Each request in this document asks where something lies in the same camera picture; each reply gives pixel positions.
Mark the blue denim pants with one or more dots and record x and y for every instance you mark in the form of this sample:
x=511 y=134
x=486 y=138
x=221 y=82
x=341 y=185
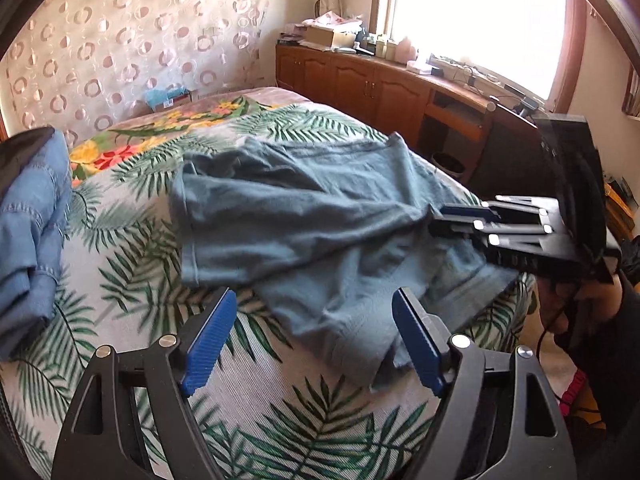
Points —
x=30 y=240

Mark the person's right hand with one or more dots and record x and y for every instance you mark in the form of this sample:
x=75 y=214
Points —
x=600 y=305

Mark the circle pattern curtain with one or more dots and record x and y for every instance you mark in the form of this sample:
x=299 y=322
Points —
x=125 y=35

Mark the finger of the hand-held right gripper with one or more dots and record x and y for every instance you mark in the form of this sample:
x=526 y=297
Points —
x=450 y=230
x=465 y=211

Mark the dark cloth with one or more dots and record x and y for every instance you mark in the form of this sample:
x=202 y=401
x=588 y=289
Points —
x=20 y=160

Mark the wooden cabinet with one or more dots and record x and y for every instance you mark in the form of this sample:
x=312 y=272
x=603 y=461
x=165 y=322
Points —
x=350 y=80

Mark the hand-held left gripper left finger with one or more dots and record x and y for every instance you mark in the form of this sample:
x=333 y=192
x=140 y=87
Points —
x=210 y=340

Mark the blue plastic bag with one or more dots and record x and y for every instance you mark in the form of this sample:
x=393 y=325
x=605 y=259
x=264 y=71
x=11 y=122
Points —
x=162 y=94

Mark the open cardboard box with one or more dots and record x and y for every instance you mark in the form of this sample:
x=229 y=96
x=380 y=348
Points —
x=325 y=37

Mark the small cardboard box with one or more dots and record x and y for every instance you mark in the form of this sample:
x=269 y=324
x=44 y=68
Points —
x=177 y=102

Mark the person's dark clothing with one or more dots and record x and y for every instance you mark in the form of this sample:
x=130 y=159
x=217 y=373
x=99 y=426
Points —
x=615 y=385

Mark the floral blanket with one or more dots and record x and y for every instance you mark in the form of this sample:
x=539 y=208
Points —
x=150 y=130

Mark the pink patterned paper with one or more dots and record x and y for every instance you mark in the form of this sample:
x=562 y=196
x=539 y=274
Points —
x=335 y=19

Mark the black trash bin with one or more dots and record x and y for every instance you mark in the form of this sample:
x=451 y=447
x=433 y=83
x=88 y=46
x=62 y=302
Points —
x=450 y=165

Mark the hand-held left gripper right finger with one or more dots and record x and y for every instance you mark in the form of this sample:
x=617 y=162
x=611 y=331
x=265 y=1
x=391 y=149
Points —
x=417 y=340

